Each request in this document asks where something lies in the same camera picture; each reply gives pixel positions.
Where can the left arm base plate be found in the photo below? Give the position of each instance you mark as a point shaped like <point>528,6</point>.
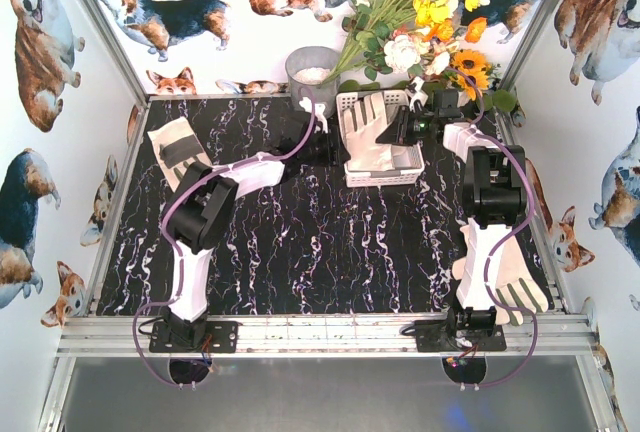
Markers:
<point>207,336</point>

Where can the white grey glove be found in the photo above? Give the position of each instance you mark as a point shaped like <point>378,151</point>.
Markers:
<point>176,147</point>
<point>362,123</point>

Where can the aluminium front rail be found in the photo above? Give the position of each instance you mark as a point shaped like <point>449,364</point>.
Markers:
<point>356,335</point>

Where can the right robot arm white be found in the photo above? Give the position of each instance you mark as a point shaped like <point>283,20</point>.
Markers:
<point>494,192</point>

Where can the white perforated storage basket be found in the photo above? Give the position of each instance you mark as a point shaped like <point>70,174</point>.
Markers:
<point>408,161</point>

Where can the sunflower pot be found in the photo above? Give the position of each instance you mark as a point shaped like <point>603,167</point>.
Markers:
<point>468,71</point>

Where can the artificial flower bouquet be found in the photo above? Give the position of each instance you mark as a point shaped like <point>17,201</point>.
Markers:
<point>418,38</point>

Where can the green moss ball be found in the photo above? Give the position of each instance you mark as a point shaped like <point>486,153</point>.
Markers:
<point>353,86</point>
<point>503,100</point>

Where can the grey metal bucket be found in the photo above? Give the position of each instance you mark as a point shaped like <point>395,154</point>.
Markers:
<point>313,67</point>

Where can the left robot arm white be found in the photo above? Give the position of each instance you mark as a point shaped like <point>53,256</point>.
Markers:
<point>198,214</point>

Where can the green moss ball right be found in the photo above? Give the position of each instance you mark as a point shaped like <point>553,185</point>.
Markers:
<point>503,100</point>

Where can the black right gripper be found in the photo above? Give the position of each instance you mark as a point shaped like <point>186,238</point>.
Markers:
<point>406,123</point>

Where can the green moss ball left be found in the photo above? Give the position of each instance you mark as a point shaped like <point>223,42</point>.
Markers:
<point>353,86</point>

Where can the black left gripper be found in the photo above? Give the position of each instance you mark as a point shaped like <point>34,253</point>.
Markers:
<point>326,143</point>

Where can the white glove near right base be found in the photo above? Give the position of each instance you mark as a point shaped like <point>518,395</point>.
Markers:
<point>515,285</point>

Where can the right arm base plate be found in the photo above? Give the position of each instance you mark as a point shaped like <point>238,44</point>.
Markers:
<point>460,330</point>

